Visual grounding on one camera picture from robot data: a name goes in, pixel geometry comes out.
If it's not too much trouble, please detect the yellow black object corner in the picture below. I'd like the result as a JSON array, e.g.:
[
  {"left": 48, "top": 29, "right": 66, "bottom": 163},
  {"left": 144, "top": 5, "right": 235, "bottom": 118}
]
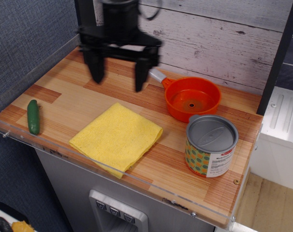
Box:
[{"left": 0, "top": 217, "right": 35, "bottom": 232}]

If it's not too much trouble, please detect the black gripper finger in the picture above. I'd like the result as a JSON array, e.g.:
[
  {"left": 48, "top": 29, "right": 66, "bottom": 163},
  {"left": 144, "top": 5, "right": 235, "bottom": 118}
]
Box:
[
  {"left": 135, "top": 58, "right": 151, "bottom": 92},
  {"left": 83, "top": 49, "right": 104, "bottom": 84}
]

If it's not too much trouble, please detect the clear acrylic front guard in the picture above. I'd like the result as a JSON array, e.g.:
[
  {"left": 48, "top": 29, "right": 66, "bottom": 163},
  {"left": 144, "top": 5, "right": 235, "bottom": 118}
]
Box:
[{"left": 0, "top": 120, "right": 239, "bottom": 232}]

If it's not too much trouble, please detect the silver water dispenser panel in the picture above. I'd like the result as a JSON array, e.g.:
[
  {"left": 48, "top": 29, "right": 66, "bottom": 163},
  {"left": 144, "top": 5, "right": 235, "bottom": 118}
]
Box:
[{"left": 89, "top": 190, "right": 149, "bottom": 232}]

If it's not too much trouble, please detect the grey toy fridge cabinet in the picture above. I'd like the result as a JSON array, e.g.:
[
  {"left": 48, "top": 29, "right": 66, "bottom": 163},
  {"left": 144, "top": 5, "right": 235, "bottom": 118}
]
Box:
[{"left": 36, "top": 147, "right": 215, "bottom": 232}]

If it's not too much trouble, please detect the patterned can grey lid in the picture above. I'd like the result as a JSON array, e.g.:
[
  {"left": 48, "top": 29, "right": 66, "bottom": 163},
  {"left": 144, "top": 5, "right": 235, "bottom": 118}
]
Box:
[{"left": 185, "top": 115, "right": 239, "bottom": 178}]

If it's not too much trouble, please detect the black left shelf post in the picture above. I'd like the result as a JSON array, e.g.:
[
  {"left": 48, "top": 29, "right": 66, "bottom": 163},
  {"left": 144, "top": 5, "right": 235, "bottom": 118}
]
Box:
[{"left": 74, "top": 0, "right": 97, "bottom": 26}]

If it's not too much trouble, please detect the green toy pickle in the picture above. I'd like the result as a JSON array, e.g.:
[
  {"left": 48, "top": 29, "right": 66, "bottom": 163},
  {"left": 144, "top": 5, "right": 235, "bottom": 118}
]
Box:
[{"left": 27, "top": 100, "right": 40, "bottom": 135}]

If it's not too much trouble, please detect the orange toy pot grey handle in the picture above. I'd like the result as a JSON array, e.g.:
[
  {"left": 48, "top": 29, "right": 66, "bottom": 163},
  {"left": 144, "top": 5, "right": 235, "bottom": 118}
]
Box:
[{"left": 149, "top": 69, "right": 221, "bottom": 122}]

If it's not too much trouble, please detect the white toy sink unit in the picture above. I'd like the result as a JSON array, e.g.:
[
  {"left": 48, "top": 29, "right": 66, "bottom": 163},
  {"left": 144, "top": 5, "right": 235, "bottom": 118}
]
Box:
[{"left": 249, "top": 87, "right": 293, "bottom": 189}]

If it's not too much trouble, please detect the yellow folded towel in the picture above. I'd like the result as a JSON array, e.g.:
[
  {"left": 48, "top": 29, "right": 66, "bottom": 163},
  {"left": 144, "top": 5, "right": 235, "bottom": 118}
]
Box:
[{"left": 69, "top": 103, "right": 163, "bottom": 179}]

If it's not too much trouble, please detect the black right shelf post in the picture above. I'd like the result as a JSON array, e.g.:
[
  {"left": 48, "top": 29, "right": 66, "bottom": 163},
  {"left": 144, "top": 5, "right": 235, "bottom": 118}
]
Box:
[{"left": 256, "top": 4, "right": 293, "bottom": 116}]

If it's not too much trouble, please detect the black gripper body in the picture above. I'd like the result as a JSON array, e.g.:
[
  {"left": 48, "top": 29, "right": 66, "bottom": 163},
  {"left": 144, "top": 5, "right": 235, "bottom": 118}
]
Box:
[{"left": 78, "top": 0, "right": 162, "bottom": 67}]

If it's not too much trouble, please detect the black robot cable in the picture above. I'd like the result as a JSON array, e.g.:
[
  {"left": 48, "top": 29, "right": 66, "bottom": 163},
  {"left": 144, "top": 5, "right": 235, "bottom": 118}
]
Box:
[{"left": 139, "top": 0, "right": 163, "bottom": 21}]

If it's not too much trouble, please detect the black shelf post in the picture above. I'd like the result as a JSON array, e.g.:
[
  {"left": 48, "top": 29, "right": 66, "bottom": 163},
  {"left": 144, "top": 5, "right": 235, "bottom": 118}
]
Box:
[
  {"left": 74, "top": 0, "right": 97, "bottom": 26},
  {"left": 256, "top": 4, "right": 293, "bottom": 116}
]

